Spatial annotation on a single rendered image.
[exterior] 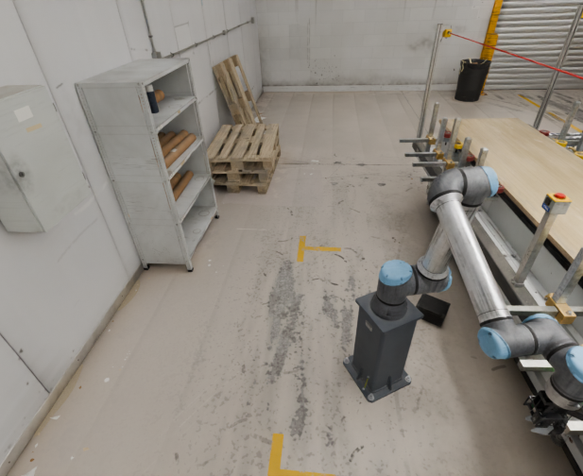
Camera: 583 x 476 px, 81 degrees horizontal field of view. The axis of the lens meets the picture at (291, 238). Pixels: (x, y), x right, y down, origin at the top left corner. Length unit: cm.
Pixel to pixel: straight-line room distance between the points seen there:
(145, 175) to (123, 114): 43
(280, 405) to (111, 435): 95
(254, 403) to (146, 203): 164
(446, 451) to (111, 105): 281
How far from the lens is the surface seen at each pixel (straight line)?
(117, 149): 275
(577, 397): 125
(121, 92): 257
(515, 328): 120
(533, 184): 276
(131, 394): 252
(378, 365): 209
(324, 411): 224
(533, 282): 235
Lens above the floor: 199
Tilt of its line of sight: 36 degrees down
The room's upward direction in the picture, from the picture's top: 2 degrees counter-clockwise
